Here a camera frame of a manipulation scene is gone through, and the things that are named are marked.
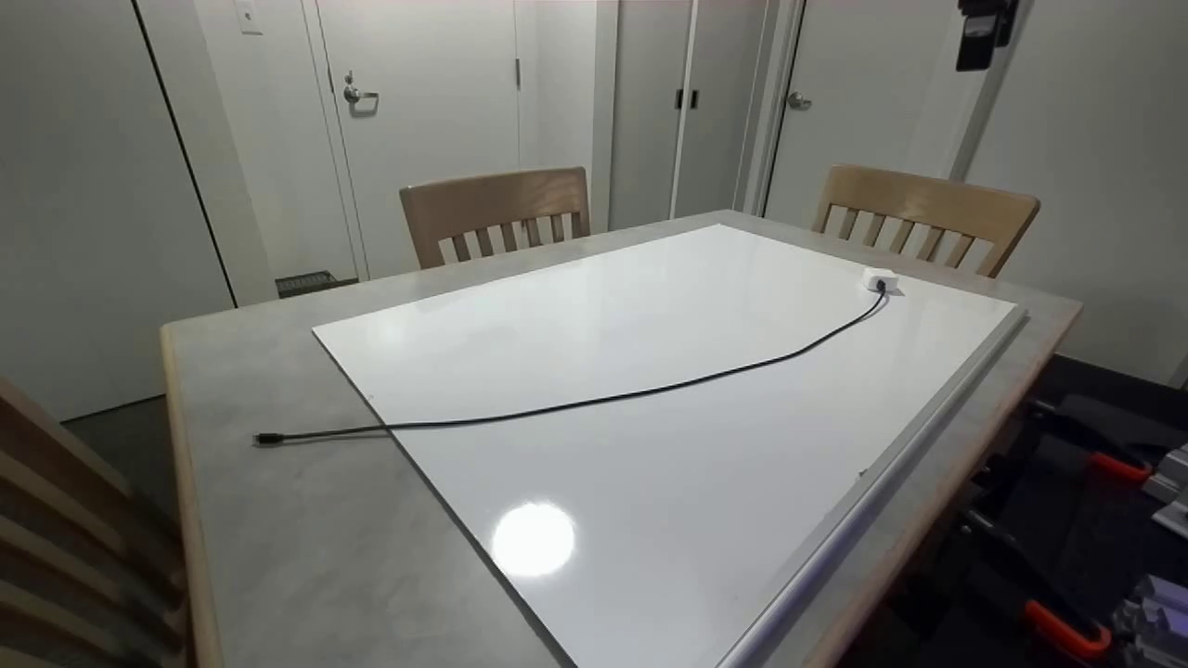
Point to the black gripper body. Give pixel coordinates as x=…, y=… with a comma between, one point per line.
x=986, y=27

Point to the wooden chair far right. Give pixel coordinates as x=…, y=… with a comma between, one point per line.
x=949, y=217

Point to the wooden chair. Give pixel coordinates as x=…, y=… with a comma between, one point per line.
x=91, y=570
x=949, y=217
x=494, y=211

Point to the wooden chair far left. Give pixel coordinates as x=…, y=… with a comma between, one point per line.
x=494, y=211

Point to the white board on table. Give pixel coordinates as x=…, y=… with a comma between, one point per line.
x=654, y=439

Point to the wooden chair near left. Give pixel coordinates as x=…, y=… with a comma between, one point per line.
x=91, y=570

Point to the orange handled clamp far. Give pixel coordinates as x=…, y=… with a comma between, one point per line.
x=1104, y=452

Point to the orange handled clamp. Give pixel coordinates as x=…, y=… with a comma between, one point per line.
x=1048, y=611
x=1104, y=452

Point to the white door with handle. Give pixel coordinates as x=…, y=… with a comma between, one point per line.
x=425, y=95

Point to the orange handled clamp near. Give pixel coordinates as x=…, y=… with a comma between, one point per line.
x=1048, y=611

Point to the wall light switch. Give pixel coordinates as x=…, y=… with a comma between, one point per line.
x=251, y=21

